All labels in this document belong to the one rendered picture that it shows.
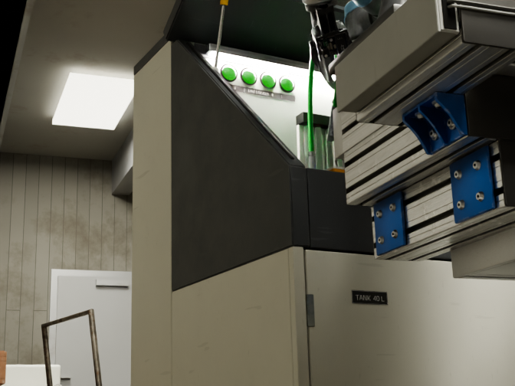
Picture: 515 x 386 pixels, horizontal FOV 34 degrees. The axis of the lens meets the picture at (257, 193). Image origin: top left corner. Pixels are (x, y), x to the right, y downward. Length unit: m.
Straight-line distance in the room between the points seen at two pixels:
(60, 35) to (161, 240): 4.84
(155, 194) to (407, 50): 1.34
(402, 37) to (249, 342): 0.87
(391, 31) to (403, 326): 0.79
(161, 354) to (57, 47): 5.19
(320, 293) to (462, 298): 0.35
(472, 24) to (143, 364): 1.49
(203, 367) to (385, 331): 0.45
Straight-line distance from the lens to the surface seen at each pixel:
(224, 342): 1.84
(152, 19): 6.61
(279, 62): 2.37
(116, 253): 9.63
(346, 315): 1.65
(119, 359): 9.43
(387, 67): 1.08
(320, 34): 1.86
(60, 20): 6.70
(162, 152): 2.26
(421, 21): 1.02
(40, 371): 7.48
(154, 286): 2.22
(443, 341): 1.79
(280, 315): 1.64
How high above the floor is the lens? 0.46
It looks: 15 degrees up
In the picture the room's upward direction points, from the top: 2 degrees counter-clockwise
